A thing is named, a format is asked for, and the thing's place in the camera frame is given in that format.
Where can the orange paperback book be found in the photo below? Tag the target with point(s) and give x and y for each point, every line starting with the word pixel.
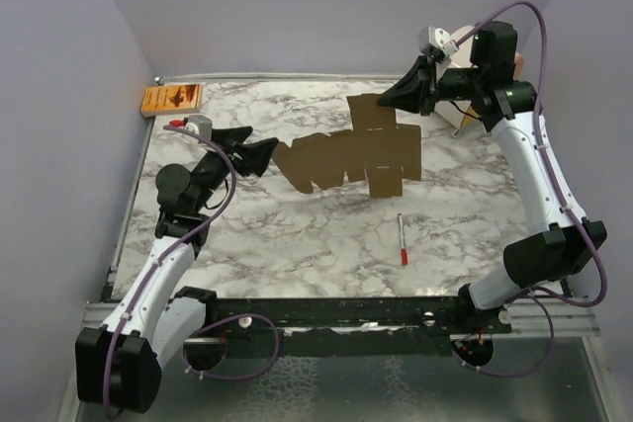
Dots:
pixel 170 100

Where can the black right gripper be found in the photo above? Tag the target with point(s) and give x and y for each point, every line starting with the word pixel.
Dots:
pixel 417 91

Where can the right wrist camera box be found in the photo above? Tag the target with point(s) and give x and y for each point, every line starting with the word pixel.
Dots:
pixel 436 43

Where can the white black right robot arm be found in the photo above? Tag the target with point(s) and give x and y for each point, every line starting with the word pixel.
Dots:
pixel 561 238

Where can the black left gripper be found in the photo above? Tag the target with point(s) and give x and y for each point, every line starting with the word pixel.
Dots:
pixel 254 154

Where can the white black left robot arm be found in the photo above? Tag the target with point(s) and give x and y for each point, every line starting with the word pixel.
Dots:
pixel 119 363

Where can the brown cardboard box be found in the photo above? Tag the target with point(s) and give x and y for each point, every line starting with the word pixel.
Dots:
pixel 377 149

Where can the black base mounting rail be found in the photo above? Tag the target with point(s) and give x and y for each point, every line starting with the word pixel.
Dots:
pixel 330 327

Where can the red capped white marker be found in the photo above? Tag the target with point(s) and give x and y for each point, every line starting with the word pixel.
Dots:
pixel 402 239

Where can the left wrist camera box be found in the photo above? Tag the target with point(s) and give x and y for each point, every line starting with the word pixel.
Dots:
pixel 197 124

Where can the large white cylindrical roll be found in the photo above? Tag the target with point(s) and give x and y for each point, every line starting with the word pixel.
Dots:
pixel 492 49

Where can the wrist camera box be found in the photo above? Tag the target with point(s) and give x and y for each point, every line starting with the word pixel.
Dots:
pixel 436 43
pixel 197 124

